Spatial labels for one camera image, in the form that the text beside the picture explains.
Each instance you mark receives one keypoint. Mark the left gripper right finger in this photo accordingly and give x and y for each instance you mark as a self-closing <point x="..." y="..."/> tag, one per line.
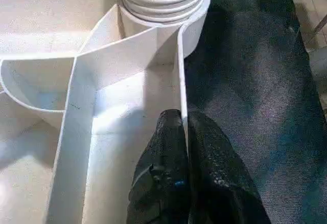
<point x="219" y="183"/>

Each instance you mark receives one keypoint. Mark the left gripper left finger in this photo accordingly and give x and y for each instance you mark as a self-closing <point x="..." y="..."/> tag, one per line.
<point x="163" y="178"/>

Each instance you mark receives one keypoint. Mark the white plastic table top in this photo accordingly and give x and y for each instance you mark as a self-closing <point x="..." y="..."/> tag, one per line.
<point x="76" y="94"/>

